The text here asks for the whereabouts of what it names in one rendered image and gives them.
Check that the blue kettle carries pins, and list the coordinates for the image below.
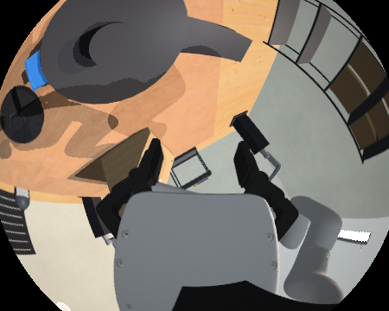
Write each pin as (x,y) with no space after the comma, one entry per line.
(84,33)

